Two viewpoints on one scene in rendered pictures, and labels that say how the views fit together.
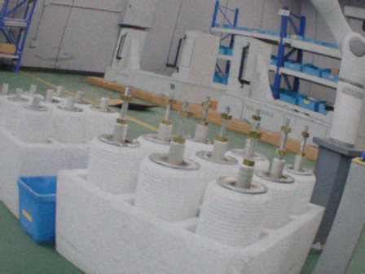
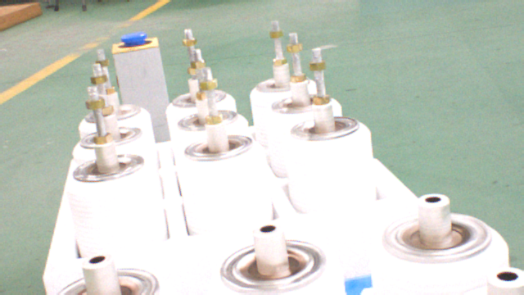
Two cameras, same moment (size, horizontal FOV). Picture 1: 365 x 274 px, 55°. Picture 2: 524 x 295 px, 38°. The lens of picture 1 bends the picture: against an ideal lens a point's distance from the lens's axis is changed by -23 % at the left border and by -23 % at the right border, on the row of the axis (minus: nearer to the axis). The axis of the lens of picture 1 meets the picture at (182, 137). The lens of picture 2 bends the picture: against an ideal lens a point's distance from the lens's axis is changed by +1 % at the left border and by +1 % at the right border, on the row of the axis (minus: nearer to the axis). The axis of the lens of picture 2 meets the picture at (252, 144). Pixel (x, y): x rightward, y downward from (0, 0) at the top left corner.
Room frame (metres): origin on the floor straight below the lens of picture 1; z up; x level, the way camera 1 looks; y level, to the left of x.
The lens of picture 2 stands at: (1.29, 0.64, 0.50)
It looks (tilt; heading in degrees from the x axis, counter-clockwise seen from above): 18 degrees down; 229
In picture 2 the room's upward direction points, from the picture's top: 8 degrees counter-clockwise
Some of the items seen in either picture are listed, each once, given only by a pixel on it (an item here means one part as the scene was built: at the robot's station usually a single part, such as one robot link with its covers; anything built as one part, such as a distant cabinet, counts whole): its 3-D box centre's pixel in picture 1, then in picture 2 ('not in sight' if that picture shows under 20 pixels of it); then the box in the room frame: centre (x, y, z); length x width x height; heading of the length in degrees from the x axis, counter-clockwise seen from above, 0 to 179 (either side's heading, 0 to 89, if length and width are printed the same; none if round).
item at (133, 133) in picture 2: (248, 155); (111, 138); (0.83, -0.13, 0.25); 0.08 x 0.08 x 0.01
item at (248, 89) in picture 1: (304, 91); not in sight; (3.23, -0.88, 0.45); 1.45 x 0.57 x 0.74; 39
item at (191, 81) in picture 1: (161, 59); not in sight; (4.82, 0.39, 0.45); 1.61 x 0.57 x 0.74; 39
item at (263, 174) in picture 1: (274, 177); (199, 99); (0.67, -0.16, 0.25); 0.08 x 0.08 x 0.01
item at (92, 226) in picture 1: (195, 240); (228, 241); (0.74, -0.06, 0.09); 0.39 x 0.39 x 0.18; 55
